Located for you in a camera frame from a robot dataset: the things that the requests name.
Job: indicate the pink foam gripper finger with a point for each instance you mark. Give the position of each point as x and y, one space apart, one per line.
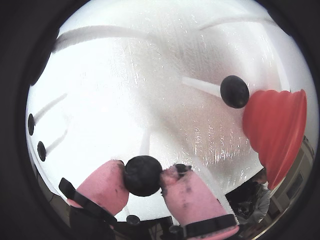
100 187
192 200

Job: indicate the dark blueberry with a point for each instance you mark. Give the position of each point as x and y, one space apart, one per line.
31 124
41 150
142 176
234 92
132 220

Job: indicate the red ribbed cup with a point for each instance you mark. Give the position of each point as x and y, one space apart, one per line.
275 135

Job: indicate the person in grey sweater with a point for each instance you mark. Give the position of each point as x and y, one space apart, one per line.
262 202

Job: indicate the white foam board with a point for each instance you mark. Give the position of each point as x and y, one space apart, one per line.
125 100

